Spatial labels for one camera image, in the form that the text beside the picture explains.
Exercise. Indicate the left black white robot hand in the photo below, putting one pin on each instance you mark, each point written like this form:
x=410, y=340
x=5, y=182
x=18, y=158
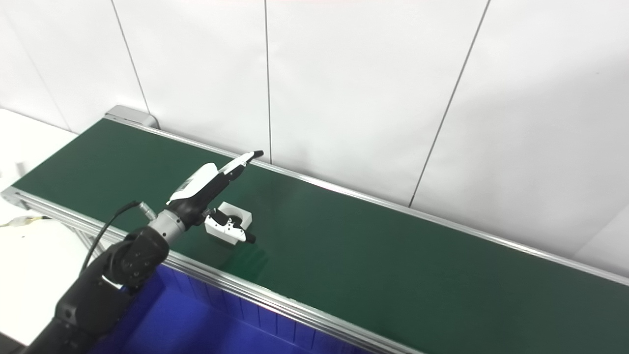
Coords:
x=196, y=184

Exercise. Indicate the green conveyor belt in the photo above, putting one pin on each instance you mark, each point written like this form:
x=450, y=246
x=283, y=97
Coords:
x=393, y=270
x=245, y=291

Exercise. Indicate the blue plastic bin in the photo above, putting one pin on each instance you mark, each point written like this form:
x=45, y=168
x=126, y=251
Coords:
x=196, y=324

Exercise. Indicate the white part with round hole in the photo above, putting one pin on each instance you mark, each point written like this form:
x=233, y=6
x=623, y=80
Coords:
x=243, y=216

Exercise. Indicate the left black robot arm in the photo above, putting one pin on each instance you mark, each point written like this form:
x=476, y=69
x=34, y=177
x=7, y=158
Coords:
x=108, y=275

